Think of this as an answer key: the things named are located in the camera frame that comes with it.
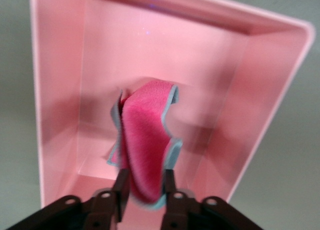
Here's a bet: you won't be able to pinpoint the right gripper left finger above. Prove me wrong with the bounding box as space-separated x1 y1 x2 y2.
4 168 131 230

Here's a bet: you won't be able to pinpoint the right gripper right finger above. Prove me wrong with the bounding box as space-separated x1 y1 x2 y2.
159 169 266 230

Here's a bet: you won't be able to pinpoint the pink and grey cloth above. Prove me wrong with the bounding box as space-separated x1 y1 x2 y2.
106 79 184 213

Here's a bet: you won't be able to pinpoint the pink plastic bin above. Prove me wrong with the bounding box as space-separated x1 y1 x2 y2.
28 0 316 230

